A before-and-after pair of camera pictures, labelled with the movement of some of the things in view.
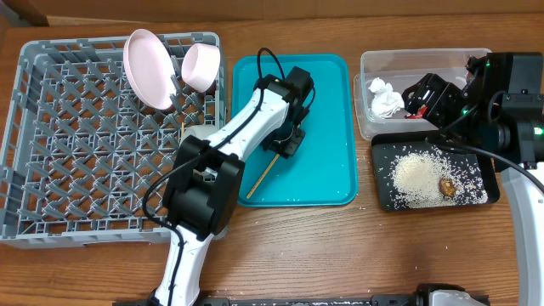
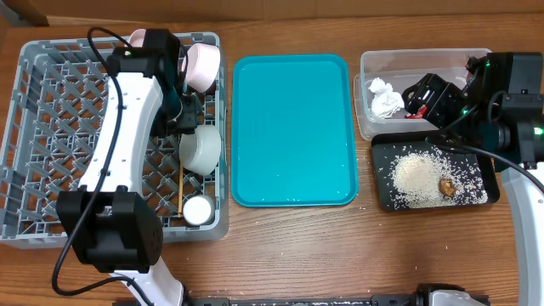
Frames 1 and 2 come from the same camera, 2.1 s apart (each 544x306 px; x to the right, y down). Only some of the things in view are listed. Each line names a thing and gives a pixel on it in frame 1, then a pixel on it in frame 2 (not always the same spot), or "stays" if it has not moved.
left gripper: [289, 147] to [189, 122]
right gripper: [425, 93] stays
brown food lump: [446, 187] stays
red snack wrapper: [420, 115] stays
